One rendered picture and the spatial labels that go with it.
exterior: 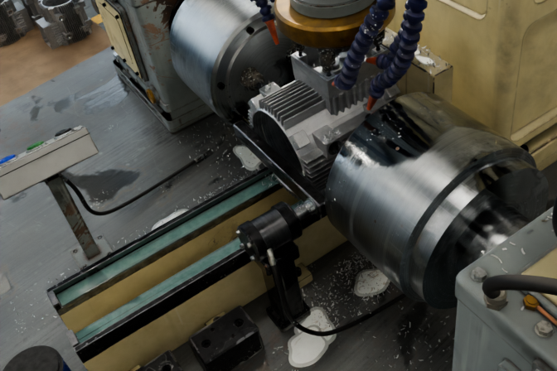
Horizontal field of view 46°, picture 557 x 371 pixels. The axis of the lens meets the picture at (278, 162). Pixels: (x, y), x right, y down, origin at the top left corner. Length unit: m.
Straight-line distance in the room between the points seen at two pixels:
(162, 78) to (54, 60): 1.88
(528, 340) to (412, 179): 0.25
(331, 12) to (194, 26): 0.35
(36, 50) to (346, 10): 2.61
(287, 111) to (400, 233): 0.30
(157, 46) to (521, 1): 0.73
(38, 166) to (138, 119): 0.50
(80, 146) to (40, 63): 2.17
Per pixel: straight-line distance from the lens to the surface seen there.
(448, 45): 1.15
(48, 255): 1.38
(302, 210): 0.98
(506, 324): 0.70
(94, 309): 1.15
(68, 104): 1.74
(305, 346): 1.10
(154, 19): 1.38
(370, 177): 0.87
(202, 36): 1.20
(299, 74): 1.08
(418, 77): 1.03
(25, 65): 3.34
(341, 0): 0.95
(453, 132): 0.87
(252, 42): 1.16
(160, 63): 1.42
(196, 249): 1.16
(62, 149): 1.15
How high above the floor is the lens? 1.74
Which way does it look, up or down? 42 degrees down
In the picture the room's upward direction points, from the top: 11 degrees counter-clockwise
